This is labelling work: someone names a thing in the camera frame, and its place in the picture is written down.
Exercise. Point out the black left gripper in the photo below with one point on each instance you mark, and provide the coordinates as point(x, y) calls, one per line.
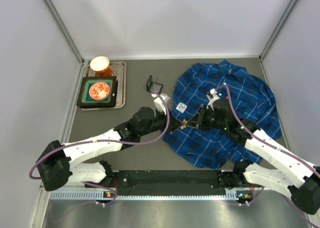
point(171, 124)

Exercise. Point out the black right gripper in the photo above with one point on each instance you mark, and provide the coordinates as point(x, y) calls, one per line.
point(202, 118)

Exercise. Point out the red maple leaf brooch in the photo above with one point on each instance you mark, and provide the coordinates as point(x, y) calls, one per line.
point(184, 124)

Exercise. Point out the blue plaid button shirt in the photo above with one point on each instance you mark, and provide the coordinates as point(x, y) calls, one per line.
point(250, 97)

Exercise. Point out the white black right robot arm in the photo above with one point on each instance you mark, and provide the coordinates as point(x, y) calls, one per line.
point(292, 176)

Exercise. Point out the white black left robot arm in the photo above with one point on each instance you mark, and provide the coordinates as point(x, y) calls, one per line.
point(58, 163)

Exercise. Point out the small black open box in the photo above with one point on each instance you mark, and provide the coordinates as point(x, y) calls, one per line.
point(153, 86)

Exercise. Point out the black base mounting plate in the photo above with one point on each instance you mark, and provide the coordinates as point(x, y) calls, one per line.
point(174, 182)

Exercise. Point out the silver metal tray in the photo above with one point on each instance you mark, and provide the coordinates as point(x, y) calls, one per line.
point(120, 69)

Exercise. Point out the red patterned bowl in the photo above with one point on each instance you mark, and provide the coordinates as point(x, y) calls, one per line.
point(99, 91)

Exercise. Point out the black square tray green liner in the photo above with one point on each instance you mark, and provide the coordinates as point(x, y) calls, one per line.
point(86, 102)

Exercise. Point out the white bowl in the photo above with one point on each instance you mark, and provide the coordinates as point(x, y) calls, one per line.
point(99, 63)

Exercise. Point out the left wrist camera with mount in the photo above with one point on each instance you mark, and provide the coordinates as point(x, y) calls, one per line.
point(161, 101)

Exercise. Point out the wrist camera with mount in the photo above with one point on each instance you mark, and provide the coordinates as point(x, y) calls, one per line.
point(212, 96)
point(161, 101)

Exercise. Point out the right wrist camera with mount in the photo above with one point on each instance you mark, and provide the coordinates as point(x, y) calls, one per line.
point(212, 96)

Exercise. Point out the aluminium front frame rail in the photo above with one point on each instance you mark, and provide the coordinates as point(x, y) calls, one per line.
point(100, 193)

